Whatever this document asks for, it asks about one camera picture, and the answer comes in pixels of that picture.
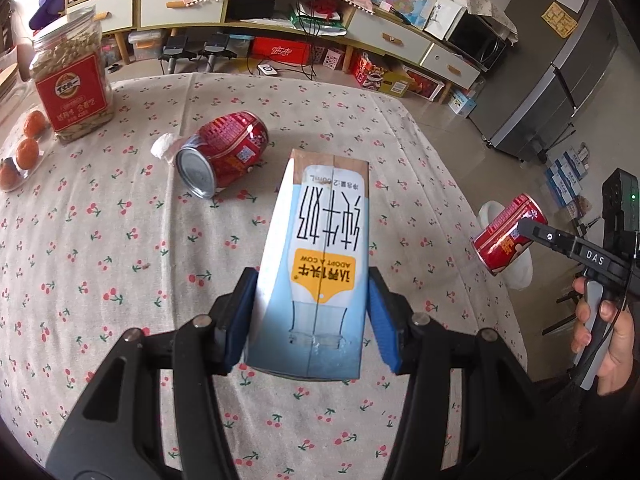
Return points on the seed jar with red label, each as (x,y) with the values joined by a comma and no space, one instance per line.
(70,76)

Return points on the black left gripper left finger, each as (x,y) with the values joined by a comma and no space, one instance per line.
(113,431)

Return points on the orange tangerine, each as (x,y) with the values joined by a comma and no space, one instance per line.
(10,177)
(27,154)
(35,124)

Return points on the grey refrigerator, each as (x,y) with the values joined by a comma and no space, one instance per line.
(534,92)

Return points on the small red drink can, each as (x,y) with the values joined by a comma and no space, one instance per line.
(505,227)

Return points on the cherry print tablecloth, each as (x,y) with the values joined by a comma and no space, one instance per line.
(105,236)

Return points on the black microwave oven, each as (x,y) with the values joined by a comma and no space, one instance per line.
(474,38)

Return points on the white tissue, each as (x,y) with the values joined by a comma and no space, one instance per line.
(166,146)

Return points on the long white TV cabinet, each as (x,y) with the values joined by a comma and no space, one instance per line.
(377,31)

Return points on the black tracker with green light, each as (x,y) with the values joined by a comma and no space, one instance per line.
(620,213)

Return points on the glass jar with wooden lid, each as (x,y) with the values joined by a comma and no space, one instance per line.
(13,94)

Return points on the white trash bin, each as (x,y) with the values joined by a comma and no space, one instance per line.
(518,274)

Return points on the large red tin can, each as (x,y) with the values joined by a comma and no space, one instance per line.
(221,152)

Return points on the white milk carton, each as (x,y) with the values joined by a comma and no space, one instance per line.
(311,293)

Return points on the red gift box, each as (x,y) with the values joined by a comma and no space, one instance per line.
(281,50)

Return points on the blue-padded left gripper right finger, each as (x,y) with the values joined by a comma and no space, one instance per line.
(505,432)

